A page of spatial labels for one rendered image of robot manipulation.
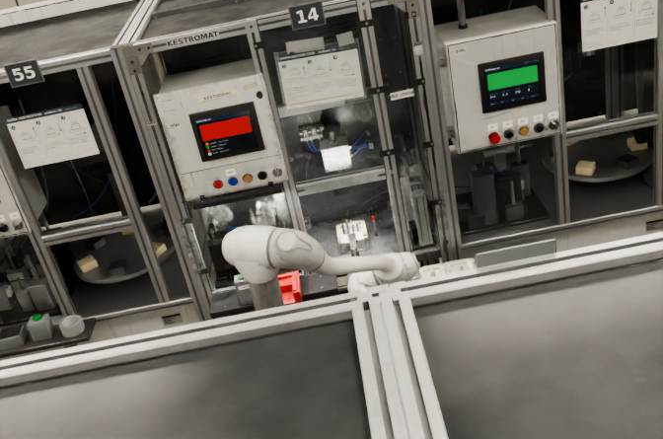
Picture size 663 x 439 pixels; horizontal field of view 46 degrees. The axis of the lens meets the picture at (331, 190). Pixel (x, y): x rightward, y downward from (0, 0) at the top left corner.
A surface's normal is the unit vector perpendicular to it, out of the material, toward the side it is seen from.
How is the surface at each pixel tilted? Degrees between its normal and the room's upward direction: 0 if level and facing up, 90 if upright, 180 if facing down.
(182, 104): 90
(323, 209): 90
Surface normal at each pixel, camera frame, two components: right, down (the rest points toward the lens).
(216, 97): 0.07, 0.46
